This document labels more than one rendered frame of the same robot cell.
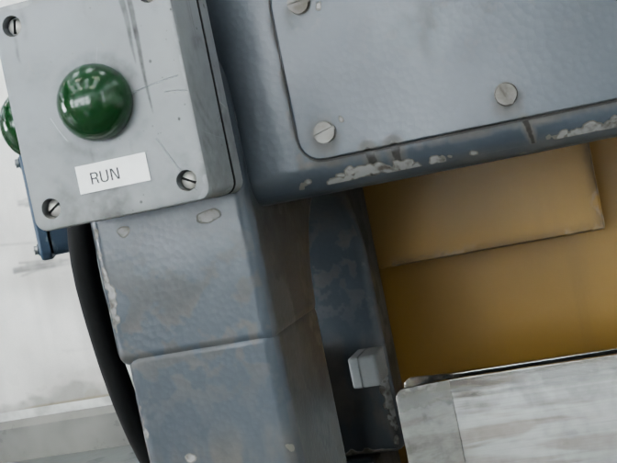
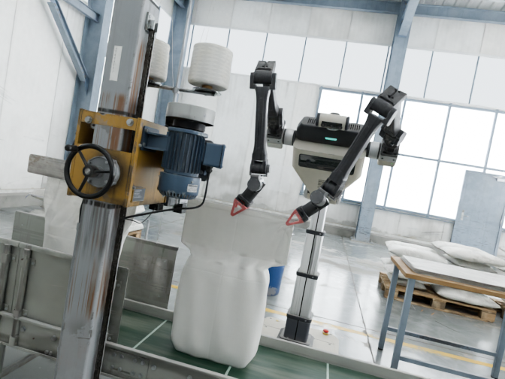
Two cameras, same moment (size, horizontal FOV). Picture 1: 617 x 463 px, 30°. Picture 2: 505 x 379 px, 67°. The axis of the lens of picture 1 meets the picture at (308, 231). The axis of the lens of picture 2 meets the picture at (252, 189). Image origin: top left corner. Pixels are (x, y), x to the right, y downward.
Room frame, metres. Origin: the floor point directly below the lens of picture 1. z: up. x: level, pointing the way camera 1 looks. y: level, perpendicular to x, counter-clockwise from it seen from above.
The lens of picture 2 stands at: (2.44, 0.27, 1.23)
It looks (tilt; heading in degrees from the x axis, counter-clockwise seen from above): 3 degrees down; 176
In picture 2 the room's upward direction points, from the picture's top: 10 degrees clockwise
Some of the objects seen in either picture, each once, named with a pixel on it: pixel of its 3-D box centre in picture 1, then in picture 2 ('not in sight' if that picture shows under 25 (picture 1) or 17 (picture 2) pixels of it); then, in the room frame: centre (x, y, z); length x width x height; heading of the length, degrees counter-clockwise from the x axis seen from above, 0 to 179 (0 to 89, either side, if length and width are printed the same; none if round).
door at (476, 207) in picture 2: not in sight; (479, 218); (-5.96, 6.10, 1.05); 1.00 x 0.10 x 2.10; 75
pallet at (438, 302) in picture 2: not in sight; (430, 294); (-2.17, 3.04, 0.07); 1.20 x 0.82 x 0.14; 73
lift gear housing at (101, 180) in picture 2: not in sight; (102, 171); (1.11, -0.16, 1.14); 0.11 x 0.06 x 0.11; 75
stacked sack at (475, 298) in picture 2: not in sight; (463, 295); (-1.86, 3.26, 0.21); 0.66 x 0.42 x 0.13; 72
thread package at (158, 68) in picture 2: not in sight; (151, 59); (0.80, -0.13, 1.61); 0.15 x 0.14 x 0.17; 75
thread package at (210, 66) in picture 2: not in sight; (210, 68); (0.87, 0.12, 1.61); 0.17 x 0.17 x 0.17
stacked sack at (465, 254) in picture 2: not in sight; (472, 256); (-1.86, 3.26, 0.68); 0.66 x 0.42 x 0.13; 73
